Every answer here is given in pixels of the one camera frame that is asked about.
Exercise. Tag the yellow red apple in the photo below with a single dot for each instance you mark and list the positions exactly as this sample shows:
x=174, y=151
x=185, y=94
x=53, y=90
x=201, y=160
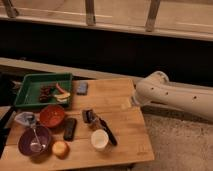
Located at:
x=60, y=149

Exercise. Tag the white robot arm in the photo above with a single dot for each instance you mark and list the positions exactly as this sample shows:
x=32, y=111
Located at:
x=193, y=99

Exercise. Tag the red bowl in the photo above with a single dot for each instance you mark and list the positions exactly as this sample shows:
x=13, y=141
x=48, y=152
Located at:
x=52, y=116

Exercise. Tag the purple bowl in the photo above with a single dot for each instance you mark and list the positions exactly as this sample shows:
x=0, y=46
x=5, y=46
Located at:
x=27, y=137

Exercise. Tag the blue grey sponge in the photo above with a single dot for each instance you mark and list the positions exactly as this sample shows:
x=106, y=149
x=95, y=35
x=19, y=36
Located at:
x=82, y=88

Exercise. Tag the small dark metal can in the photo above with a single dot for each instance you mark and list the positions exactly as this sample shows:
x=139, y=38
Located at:
x=88, y=115

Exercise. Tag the wooden table board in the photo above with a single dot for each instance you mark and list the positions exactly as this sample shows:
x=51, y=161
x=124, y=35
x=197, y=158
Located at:
x=110, y=99

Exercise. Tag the red yellow toy food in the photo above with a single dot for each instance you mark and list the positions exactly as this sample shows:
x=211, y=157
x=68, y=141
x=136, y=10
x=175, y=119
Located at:
x=63, y=95

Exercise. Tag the black remote control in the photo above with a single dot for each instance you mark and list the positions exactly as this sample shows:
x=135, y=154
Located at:
x=70, y=126

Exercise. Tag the white cup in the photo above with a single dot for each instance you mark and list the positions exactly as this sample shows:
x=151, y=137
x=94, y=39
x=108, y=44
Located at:
x=99, y=140

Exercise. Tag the dark brown food pieces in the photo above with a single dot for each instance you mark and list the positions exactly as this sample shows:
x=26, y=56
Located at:
x=46, y=93

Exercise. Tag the green plastic tray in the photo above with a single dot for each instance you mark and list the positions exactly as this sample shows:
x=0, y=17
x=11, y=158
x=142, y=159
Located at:
x=28, y=95

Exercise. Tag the crumpled grey blue cloth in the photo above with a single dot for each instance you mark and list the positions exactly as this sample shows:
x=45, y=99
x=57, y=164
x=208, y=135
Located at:
x=25, y=118

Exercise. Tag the metal spoon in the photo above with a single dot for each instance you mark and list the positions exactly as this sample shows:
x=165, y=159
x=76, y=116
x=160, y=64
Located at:
x=36, y=144

